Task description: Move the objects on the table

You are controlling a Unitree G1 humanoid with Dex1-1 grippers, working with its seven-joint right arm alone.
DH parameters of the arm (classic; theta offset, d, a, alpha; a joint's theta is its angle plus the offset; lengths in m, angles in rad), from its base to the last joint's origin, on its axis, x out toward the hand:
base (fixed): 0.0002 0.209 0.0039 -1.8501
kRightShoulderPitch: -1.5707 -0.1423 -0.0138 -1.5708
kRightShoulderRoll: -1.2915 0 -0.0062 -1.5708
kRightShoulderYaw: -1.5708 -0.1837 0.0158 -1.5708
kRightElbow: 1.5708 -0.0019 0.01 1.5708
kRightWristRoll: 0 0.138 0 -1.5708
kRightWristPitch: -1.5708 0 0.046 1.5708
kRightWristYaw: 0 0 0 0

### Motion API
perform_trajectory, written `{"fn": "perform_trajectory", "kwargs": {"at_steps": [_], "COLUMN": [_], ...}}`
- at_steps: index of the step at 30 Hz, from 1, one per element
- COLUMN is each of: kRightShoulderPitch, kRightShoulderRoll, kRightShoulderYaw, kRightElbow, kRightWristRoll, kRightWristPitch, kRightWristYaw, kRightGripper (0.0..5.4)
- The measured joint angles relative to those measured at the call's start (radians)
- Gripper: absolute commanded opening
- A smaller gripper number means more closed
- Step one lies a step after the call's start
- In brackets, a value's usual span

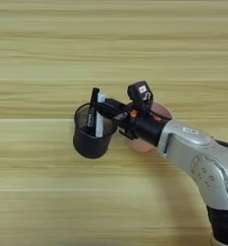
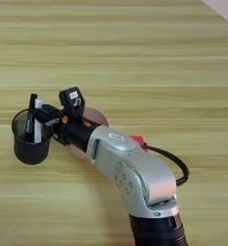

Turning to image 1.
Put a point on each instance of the white marker pen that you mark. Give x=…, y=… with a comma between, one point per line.
x=99, y=128

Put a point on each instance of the pink plastic cup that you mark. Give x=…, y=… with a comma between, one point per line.
x=141, y=146

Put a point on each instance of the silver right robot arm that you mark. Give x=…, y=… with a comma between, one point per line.
x=202, y=160

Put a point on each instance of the black box with white label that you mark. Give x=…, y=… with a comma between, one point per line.
x=139, y=94

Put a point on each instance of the black mesh pen holder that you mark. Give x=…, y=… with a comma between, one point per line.
x=89, y=147

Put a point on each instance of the black marker pen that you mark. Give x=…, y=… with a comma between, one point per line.
x=93, y=109

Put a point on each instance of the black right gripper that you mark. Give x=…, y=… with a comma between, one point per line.
x=144, y=128

